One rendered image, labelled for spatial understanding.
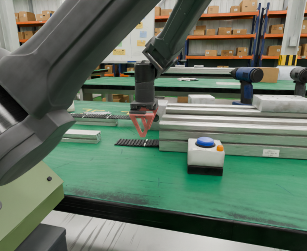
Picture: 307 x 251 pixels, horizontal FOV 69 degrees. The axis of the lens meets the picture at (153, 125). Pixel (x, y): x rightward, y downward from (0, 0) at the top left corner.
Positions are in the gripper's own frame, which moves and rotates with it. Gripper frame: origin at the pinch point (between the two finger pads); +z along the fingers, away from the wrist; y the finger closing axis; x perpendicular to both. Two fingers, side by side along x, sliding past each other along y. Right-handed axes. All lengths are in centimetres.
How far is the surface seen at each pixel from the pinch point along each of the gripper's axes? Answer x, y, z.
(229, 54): -179, 945, -41
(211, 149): -18.2, -15.8, -1.4
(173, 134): -9.1, -4.9, -0.7
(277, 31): -346, 930, -125
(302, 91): -59, 36, -8
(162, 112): -3.7, 14.1, -2.5
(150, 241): 2, 19, 60
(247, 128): -28.3, -4.8, -3.4
